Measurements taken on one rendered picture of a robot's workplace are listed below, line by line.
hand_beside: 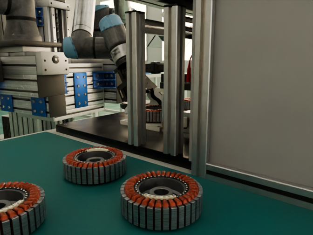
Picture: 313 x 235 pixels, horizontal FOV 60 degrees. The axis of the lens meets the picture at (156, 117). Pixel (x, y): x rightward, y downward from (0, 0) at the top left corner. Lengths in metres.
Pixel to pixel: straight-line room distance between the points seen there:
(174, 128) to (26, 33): 0.90
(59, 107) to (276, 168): 0.98
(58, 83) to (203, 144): 0.87
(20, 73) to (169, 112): 0.84
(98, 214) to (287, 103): 0.30
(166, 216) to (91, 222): 0.10
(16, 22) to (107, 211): 1.03
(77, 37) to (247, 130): 0.71
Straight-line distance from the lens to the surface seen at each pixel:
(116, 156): 0.49
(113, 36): 0.87
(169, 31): 0.53
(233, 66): 0.45
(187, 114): 0.70
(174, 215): 0.34
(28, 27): 1.30
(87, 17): 1.08
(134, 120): 0.59
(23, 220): 0.36
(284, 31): 0.43
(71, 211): 0.41
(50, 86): 1.22
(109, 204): 0.42
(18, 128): 1.71
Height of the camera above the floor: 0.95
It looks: 12 degrees down
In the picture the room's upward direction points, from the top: straight up
